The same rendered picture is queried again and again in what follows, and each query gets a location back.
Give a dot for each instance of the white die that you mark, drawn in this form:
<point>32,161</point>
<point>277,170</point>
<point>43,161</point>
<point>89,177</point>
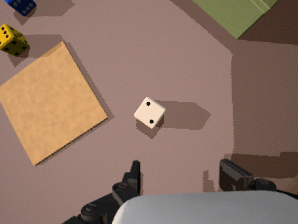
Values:
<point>150,112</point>

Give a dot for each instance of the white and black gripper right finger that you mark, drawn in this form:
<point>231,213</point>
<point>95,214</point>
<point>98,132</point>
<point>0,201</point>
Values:
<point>234,178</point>

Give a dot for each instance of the blue die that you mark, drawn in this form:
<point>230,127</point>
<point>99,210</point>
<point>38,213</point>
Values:
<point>22,6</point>

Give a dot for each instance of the yellow die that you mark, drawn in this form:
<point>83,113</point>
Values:
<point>12,41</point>

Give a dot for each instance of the tan square mat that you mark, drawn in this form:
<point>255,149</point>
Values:
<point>50,103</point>

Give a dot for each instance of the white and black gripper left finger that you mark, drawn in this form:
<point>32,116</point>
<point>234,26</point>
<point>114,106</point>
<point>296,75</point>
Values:
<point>104,209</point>

